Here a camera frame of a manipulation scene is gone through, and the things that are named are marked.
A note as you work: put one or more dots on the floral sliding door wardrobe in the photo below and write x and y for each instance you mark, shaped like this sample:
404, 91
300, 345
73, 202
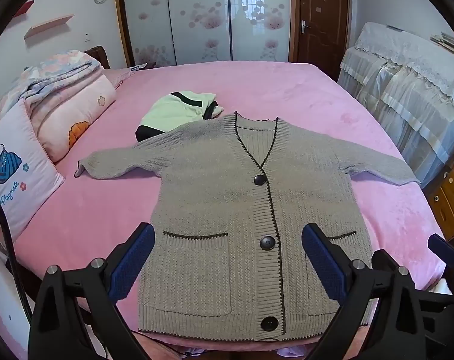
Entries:
197, 26

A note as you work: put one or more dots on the pink flower pillow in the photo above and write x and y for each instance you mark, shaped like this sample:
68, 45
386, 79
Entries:
80, 112

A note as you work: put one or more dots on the stack of books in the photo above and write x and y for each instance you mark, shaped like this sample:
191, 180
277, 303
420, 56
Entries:
446, 41

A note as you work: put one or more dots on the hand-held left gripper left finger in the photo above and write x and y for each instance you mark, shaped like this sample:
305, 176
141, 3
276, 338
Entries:
133, 266

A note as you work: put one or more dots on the lilac cloth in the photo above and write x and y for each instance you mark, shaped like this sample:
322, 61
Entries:
292, 353

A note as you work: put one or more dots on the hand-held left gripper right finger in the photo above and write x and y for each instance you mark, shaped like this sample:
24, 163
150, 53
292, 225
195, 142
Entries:
324, 266

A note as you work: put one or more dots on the white bedside cabinet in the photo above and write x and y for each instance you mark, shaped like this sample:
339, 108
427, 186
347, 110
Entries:
2, 307

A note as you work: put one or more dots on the floral folded quilt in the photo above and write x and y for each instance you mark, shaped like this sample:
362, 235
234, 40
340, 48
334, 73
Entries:
62, 71

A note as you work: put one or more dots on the pink wall shelf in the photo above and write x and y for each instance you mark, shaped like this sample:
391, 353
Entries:
51, 25

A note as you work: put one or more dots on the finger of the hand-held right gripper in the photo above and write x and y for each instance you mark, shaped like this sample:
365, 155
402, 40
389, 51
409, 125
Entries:
442, 249
383, 259

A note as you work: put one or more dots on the brown wooden door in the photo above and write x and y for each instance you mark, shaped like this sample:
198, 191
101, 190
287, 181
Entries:
324, 45

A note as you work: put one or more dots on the red wall shelf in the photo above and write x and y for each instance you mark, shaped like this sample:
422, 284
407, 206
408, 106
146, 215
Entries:
24, 7

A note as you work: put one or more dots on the white lace covered furniture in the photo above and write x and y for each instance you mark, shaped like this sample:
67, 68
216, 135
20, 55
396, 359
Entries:
407, 93

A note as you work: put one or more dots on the wooden drawer cabinet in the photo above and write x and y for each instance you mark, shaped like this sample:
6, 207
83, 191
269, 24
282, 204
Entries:
452, 191

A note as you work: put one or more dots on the green and black folded garment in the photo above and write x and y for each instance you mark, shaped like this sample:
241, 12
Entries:
167, 112

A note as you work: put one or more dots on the wooden bed headboard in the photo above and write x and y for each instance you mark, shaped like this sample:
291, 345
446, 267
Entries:
99, 54

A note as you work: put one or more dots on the grey knit cardigan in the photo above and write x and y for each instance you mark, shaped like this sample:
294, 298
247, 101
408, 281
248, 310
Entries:
212, 195

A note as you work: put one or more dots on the bed with pink cover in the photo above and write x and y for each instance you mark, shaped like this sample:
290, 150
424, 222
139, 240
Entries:
324, 120

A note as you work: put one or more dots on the white printed pillow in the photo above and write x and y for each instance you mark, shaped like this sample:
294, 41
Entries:
21, 168

